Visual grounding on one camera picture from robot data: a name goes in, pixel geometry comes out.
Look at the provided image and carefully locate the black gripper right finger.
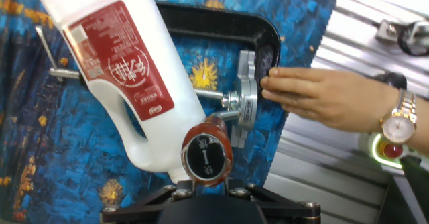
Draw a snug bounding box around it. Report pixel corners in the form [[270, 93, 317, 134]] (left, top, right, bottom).
[[224, 178, 322, 224]]

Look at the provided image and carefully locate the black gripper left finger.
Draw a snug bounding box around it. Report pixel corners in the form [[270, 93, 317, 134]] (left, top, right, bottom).
[[99, 179, 196, 224]]

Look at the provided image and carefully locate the silver lever with red-brown handle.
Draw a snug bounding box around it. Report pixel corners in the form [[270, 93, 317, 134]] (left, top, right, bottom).
[[180, 109, 243, 188]]

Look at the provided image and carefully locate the black clamp with silver ratchet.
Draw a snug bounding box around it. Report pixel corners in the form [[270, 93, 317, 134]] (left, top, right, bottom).
[[35, 1, 282, 150]]

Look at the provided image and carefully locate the person's left forearm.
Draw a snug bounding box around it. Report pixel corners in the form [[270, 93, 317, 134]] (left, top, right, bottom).
[[407, 96, 429, 156]]

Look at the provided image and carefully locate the person's left hand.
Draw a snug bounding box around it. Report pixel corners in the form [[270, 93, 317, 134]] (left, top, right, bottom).
[[259, 66, 400, 133]]

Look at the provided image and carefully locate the white bottle with red label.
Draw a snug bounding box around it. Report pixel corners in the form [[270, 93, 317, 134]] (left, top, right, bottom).
[[39, 0, 207, 184]]

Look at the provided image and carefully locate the blue and yellow painted cloth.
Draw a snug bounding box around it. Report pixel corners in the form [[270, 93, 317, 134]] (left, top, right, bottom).
[[0, 0, 343, 224]]

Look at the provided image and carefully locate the red emergency stop button box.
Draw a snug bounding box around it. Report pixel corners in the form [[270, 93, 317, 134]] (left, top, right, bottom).
[[358, 132, 429, 171]]

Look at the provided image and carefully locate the silver and gold wristwatch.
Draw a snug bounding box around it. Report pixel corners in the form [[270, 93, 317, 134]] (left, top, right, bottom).
[[379, 89, 418, 144]]

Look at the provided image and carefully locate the black strap loop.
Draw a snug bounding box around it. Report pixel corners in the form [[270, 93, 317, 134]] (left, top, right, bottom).
[[397, 24, 429, 57]]

